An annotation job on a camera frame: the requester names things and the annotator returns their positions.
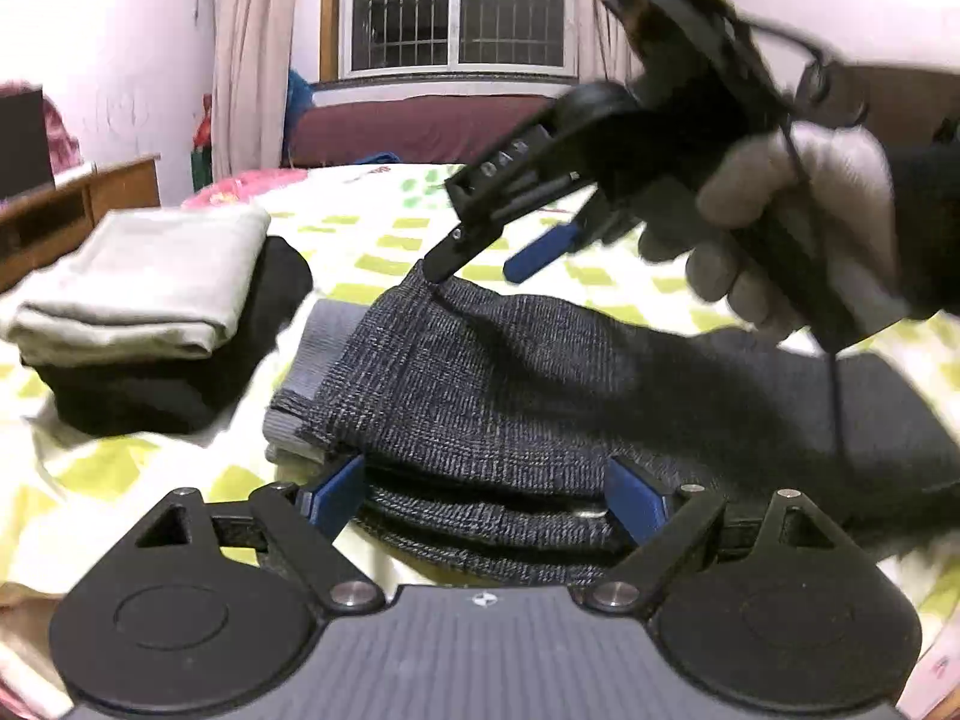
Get dark grey checked pants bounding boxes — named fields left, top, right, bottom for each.
left=263, top=273, right=958, bottom=583

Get white gloved right hand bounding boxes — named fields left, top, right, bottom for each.
left=638, top=122, right=913, bottom=343

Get folded black garment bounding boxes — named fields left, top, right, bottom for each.
left=36, top=236, right=313, bottom=437

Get pink floral blanket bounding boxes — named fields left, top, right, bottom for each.
left=181, top=167, right=309, bottom=210

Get barred window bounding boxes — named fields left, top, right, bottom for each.
left=317, top=0, right=578, bottom=85

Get wooden headboard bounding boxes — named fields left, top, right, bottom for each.
left=796, top=65, right=958, bottom=148

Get green white checkered bedsheet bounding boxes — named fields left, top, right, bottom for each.
left=2, top=166, right=958, bottom=718

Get folded beige garment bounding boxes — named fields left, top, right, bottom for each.
left=2, top=205, right=270, bottom=367

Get beige curtain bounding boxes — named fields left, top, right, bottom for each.
left=212, top=0, right=296, bottom=179

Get wooden desk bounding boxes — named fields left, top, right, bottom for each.
left=0, top=154, right=160, bottom=293

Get black monitor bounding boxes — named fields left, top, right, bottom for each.
left=0, top=88, right=53, bottom=202

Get black cable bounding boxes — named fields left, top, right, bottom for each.
left=598, top=0, right=872, bottom=458

